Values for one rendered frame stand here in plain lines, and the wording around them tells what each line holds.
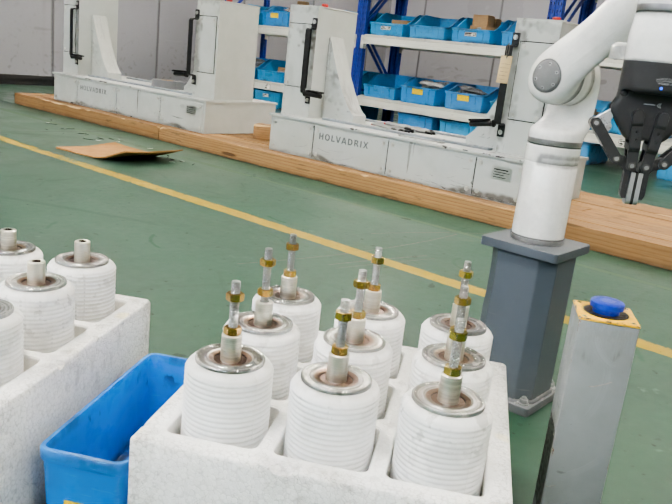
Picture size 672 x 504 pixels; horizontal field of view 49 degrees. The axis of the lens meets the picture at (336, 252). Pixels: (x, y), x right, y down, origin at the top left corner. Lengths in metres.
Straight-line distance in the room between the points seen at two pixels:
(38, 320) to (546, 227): 0.82
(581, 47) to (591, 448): 0.62
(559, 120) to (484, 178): 1.75
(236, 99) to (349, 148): 1.09
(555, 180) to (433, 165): 1.91
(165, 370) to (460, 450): 0.54
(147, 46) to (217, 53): 4.17
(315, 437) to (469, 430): 0.15
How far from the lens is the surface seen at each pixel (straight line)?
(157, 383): 1.16
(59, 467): 0.92
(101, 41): 5.38
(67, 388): 1.00
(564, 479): 1.00
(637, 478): 1.28
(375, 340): 0.90
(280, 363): 0.89
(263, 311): 0.90
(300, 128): 3.67
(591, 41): 1.26
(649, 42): 0.89
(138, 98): 4.69
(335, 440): 0.77
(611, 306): 0.94
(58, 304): 1.01
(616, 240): 2.79
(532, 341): 1.35
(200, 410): 0.80
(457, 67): 10.60
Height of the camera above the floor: 0.58
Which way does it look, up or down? 15 degrees down
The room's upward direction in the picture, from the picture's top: 6 degrees clockwise
